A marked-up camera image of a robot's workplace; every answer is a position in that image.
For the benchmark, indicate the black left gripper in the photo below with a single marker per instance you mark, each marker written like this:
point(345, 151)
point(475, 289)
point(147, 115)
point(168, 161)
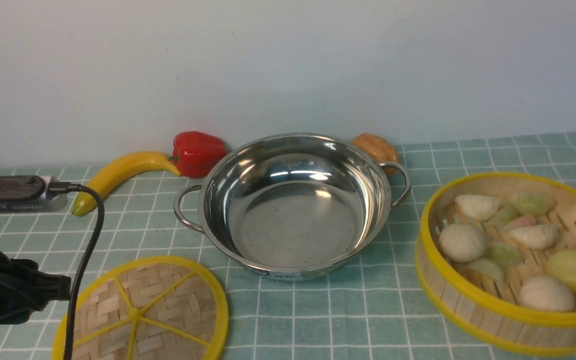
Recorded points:
point(25, 290)

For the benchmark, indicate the bamboo steamer basket yellow rim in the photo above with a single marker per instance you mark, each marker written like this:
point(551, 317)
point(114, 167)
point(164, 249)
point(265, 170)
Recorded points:
point(487, 309)

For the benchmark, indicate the woven bamboo steamer lid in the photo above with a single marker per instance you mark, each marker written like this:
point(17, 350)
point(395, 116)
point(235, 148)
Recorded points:
point(154, 308)

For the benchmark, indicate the stainless steel pot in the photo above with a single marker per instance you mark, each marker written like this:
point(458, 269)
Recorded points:
point(294, 206)

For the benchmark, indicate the white dumpling middle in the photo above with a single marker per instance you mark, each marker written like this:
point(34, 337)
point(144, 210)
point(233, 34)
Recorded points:
point(540, 237)

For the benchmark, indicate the white dumpling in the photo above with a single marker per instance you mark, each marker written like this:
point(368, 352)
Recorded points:
point(540, 237)
point(477, 206)

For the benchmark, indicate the green dumpling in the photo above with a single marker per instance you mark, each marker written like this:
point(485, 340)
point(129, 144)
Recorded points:
point(487, 268)
point(504, 216)
point(535, 204)
point(504, 254)

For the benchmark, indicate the pink dumpling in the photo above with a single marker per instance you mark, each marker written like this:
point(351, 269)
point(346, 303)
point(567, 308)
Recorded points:
point(523, 221)

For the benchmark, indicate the green dumpling centre back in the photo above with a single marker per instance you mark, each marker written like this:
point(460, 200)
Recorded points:
point(504, 216)

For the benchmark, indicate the green dumpling middle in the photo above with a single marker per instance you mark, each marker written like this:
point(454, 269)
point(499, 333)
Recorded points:
point(504, 254)

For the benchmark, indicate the white round bun front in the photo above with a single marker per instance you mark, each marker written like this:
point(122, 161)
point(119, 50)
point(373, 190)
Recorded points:
point(547, 294)

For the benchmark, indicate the white round bun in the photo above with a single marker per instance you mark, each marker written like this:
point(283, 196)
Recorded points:
point(547, 294)
point(462, 242)

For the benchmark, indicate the white dumpling back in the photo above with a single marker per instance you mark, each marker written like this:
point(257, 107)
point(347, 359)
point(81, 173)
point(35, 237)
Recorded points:
point(477, 206)

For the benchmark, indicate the green dumpling front left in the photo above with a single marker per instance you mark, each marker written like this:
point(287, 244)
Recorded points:
point(487, 268)

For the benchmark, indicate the white round bun left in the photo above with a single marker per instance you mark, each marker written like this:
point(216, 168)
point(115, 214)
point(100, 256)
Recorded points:
point(462, 242)

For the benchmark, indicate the yellow banana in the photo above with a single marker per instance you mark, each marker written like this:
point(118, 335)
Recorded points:
point(118, 171)

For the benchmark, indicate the brown walnut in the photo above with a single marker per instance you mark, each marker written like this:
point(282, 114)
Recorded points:
point(378, 148)

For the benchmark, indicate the red bell pepper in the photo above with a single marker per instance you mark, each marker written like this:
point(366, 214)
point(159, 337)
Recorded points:
point(196, 153)

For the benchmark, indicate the green checkered tablecloth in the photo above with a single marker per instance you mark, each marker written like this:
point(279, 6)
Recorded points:
point(371, 309)

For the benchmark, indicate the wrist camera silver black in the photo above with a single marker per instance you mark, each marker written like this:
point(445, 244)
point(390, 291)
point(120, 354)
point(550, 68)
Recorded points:
point(29, 194)

